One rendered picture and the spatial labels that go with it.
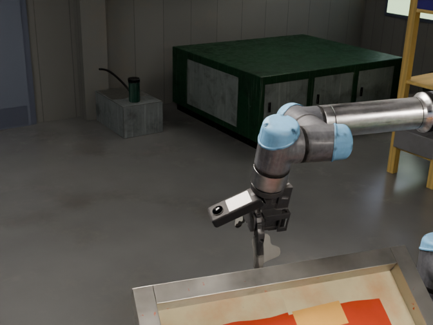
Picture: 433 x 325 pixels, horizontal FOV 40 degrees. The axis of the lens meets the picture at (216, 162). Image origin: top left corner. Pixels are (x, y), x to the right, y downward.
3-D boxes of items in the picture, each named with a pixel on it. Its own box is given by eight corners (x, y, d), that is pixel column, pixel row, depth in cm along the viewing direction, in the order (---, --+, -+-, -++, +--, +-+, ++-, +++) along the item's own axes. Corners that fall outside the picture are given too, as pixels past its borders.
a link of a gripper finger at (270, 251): (284, 273, 129) (281, 231, 129) (259, 278, 128) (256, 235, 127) (278, 271, 132) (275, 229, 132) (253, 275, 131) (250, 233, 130)
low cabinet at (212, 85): (298, 88, 872) (302, 33, 842) (396, 122, 729) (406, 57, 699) (171, 108, 762) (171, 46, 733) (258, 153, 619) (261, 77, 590)
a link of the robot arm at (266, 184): (261, 180, 118) (247, 155, 124) (257, 198, 121) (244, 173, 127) (295, 177, 120) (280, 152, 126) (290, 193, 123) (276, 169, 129)
